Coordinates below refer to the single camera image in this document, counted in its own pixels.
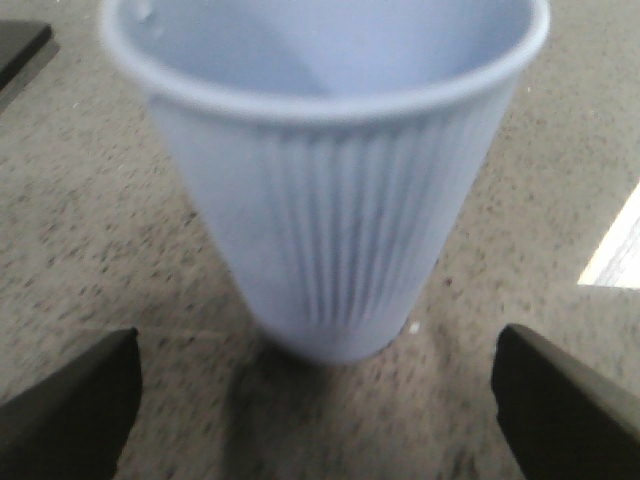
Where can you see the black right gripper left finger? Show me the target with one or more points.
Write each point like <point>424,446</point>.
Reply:
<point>75,423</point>

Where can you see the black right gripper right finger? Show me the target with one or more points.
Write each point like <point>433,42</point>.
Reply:
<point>561,419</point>

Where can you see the light blue ribbed plastic cup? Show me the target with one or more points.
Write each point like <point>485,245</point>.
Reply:
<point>327,145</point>

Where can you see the black glass gas stove top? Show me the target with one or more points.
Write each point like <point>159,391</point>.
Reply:
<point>27,46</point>

